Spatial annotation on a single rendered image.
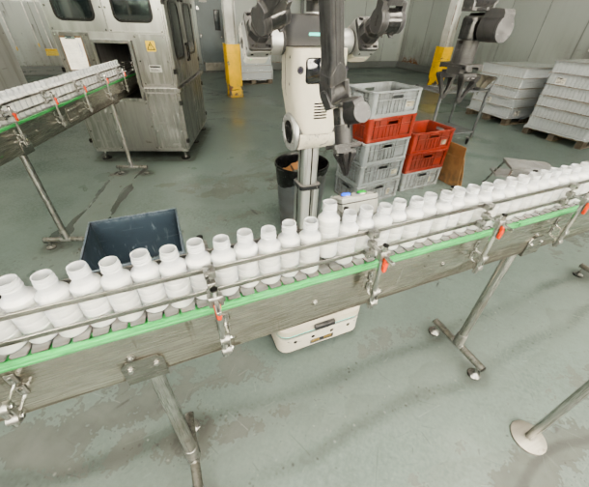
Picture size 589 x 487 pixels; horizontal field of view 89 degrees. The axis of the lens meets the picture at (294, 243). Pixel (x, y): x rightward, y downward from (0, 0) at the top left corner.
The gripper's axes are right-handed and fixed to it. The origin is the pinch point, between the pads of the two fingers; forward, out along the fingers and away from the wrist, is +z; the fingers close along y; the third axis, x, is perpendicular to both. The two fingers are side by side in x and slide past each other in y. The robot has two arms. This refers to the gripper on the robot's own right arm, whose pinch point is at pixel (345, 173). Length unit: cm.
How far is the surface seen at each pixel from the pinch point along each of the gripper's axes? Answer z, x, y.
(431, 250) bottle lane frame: 26.9, -17.2, 20.1
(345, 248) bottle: 18.7, -17.3, -11.7
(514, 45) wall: -215, 619, 973
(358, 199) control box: 8.6, -4.1, 2.0
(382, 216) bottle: 11.4, -18.6, 0.2
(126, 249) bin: 23, 48, -77
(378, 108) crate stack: -32, 151, 126
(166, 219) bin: 13, 45, -59
